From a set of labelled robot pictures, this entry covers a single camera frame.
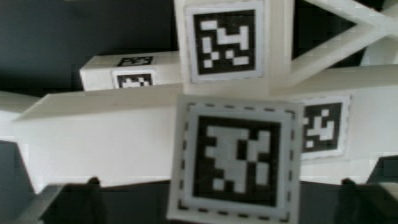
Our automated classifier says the white chair leg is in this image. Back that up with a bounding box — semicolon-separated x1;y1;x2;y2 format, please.
79;51;181;91
166;95;303;224

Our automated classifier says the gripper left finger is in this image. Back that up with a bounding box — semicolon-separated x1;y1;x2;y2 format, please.
12;176;109;224

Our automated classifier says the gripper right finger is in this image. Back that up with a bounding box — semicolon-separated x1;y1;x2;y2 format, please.
333;179;398;224

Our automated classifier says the white chair back part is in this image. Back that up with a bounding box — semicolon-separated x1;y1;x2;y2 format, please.
8;0;398;188

